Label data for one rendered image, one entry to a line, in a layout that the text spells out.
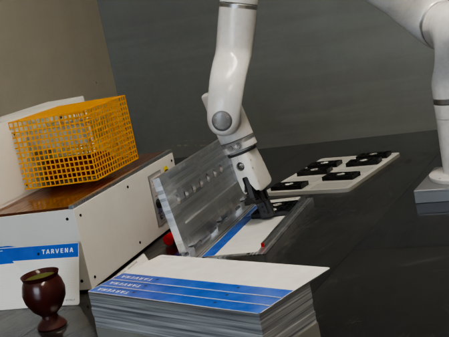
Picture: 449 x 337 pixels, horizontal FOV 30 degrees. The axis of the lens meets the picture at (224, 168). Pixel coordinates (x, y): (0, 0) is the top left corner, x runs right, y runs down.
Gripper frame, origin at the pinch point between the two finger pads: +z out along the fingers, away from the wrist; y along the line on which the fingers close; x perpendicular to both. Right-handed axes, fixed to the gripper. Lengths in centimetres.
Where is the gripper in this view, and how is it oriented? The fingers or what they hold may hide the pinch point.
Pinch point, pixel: (265, 208)
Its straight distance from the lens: 204.9
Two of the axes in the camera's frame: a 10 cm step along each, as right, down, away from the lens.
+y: 3.3, -2.4, 9.2
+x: -8.7, 3.1, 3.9
